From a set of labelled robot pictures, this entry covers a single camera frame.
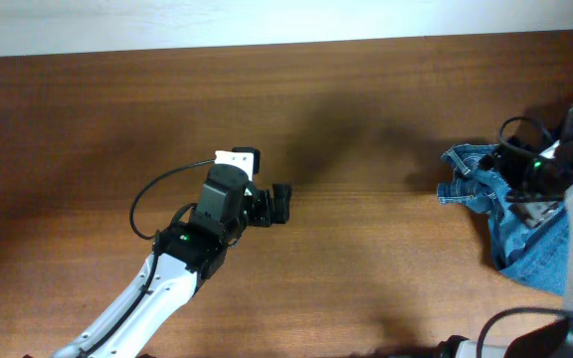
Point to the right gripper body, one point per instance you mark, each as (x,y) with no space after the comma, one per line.
(533,180)

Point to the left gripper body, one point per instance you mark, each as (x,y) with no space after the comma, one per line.
(259,208)

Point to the blue denim jeans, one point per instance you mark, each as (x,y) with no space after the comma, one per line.
(536,258)

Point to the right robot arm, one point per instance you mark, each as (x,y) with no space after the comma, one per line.
(528,201)

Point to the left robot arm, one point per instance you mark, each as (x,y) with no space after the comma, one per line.
(184,255)

